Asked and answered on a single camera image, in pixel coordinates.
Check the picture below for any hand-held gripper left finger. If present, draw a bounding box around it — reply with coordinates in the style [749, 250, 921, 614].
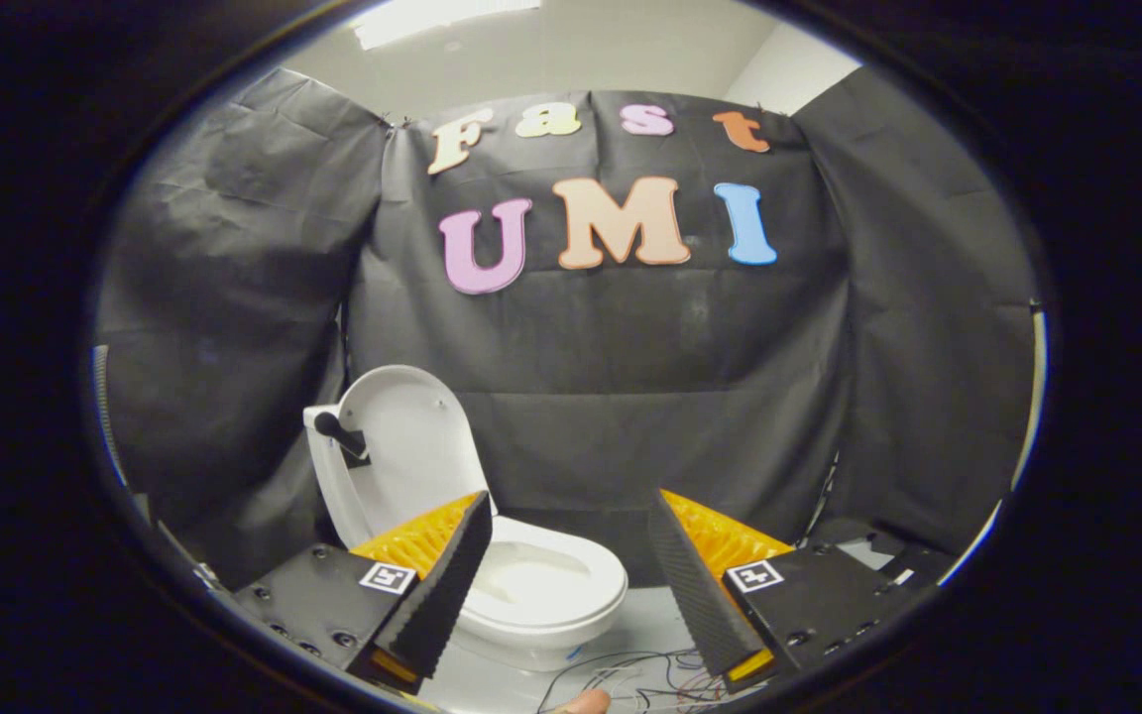
[232, 489, 495, 695]

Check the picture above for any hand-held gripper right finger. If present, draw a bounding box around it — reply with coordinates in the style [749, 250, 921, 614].
[646, 487, 931, 695]

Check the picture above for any white toilet lid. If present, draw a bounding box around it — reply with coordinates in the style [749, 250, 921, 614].
[313, 364, 499, 546]

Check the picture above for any white toilet seat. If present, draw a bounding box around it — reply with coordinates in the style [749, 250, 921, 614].
[457, 516, 629, 629]

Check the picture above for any white ceramic toilet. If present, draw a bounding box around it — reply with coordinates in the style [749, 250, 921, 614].
[303, 402, 629, 673]

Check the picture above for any black box with white label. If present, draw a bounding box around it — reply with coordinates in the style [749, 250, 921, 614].
[809, 516, 959, 588]

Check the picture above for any black backdrop cloth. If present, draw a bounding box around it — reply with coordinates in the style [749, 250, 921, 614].
[97, 65, 1038, 588]

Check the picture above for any tangle of thin cables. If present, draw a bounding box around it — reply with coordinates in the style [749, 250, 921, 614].
[534, 647, 733, 714]

